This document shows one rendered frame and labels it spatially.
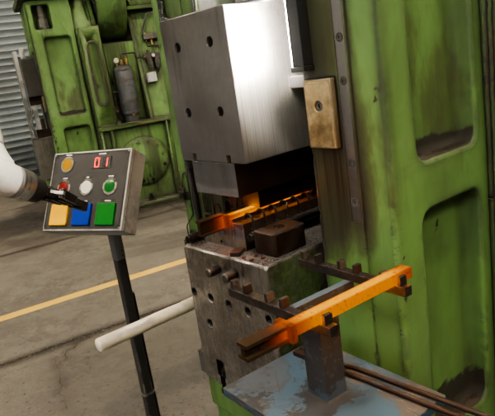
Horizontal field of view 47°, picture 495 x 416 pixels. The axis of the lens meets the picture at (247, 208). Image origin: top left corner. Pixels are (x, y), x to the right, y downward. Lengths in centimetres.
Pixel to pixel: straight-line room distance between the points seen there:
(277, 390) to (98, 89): 528
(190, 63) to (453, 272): 94
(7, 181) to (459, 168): 117
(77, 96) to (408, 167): 533
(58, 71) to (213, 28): 501
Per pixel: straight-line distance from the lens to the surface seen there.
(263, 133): 154
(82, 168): 205
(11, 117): 950
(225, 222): 162
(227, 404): 191
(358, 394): 133
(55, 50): 648
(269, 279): 148
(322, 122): 145
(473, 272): 180
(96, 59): 638
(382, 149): 138
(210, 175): 164
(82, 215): 199
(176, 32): 166
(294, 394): 135
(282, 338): 103
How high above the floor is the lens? 143
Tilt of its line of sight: 14 degrees down
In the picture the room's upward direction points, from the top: 8 degrees counter-clockwise
